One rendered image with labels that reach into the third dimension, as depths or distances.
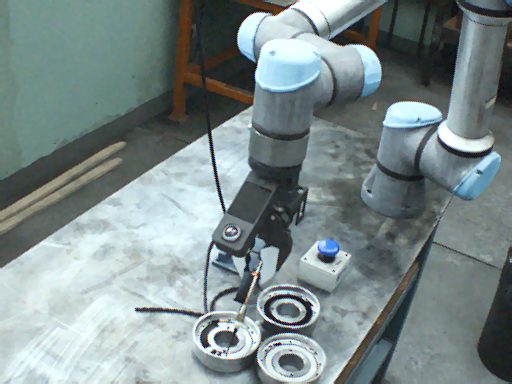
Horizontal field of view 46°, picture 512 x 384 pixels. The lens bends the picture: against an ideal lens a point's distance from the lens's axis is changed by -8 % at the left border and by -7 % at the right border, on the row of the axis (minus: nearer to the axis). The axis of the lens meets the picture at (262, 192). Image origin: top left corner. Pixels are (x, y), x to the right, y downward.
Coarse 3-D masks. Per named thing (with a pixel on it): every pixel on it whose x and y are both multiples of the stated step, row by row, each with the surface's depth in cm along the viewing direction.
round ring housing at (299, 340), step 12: (276, 336) 96; (288, 336) 97; (300, 336) 97; (264, 348) 95; (312, 348) 96; (264, 360) 93; (276, 360) 93; (288, 360) 96; (300, 360) 95; (324, 360) 93; (264, 372) 90; (288, 372) 92; (300, 372) 92
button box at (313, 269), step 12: (312, 252) 115; (300, 264) 113; (312, 264) 112; (324, 264) 112; (336, 264) 112; (348, 264) 116; (300, 276) 114; (312, 276) 113; (324, 276) 111; (336, 276) 111; (324, 288) 112
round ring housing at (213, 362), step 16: (208, 320) 99; (224, 320) 100; (208, 336) 96; (224, 336) 99; (240, 336) 97; (256, 336) 97; (208, 352) 92; (224, 352) 94; (256, 352) 94; (224, 368) 92; (240, 368) 94
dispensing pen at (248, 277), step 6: (258, 258) 93; (258, 264) 93; (258, 270) 93; (246, 276) 91; (252, 276) 91; (246, 282) 91; (252, 282) 91; (240, 288) 91; (246, 288) 91; (240, 294) 91; (246, 294) 91; (234, 300) 91; (240, 300) 91; (240, 306) 93; (246, 306) 92; (240, 312) 92; (246, 312) 93; (240, 318) 92; (240, 324) 93; (234, 330) 93; (234, 336) 93; (228, 348) 93
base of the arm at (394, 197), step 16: (368, 176) 139; (384, 176) 134; (400, 176) 132; (416, 176) 132; (368, 192) 138; (384, 192) 134; (400, 192) 133; (416, 192) 134; (384, 208) 135; (400, 208) 134; (416, 208) 135
